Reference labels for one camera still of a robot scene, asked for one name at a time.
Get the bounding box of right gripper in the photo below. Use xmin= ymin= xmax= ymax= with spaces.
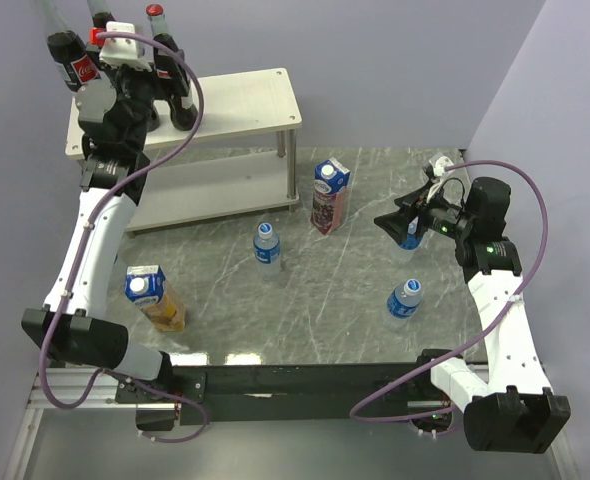
xmin=373 ymin=180 xmax=474 ymax=244

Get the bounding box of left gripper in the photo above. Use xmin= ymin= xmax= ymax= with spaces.
xmin=86 ymin=48 xmax=188 ymax=151

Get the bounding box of water bottle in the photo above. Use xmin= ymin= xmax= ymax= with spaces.
xmin=385 ymin=279 xmax=423 ymax=330
xmin=389 ymin=217 xmax=422 ymax=265
xmin=253 ymin=222 xmax=282 ymax=278

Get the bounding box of cola bottle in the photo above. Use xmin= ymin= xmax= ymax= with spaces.
xmin=87 ymin=0 xmax=162 ymax=134
xmin=32 ymin=0 xmax=100 ymax=92
xmin=146 ymin=3 xmax=198 ymax=131

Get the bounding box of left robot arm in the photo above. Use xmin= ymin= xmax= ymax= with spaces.
xmin=21 ymin=41 xmax=175 ymax=402

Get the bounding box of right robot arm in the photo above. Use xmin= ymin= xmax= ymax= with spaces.
xmin=374 ymin=177 xmax=571 ymax=454

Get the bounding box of white two-tier shelf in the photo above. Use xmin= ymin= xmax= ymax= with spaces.
xmin=64 ymin=67 xmax=303 ymax=238

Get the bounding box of grape juice carton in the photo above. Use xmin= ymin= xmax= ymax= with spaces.
xmin=311 ymin=157 xmax=350 ymax=235

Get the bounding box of orange juice carton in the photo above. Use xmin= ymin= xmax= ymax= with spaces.
xmin=124 ymin=265 xmax=186 ymax=332

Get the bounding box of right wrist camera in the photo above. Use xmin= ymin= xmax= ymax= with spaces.
xmin=425 ymin=152 xmax=454 ymax=202

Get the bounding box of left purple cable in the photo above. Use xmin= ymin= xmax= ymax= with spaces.
xmin=37 ymin=30 xmax=211 ymax=444

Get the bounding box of purple cable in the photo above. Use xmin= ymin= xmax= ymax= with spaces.
xmin=37 ymin=30 xmax=211 ymax=444
xmin=349 ymin=159 xmax=549 ymax=436

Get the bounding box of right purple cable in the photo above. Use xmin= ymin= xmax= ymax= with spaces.
xmin=349 ymin=159 xmax=549 ymax=436

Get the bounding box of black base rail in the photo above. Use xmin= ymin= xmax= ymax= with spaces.
xmin=115 ymin=363 xmax=450 ymax=431

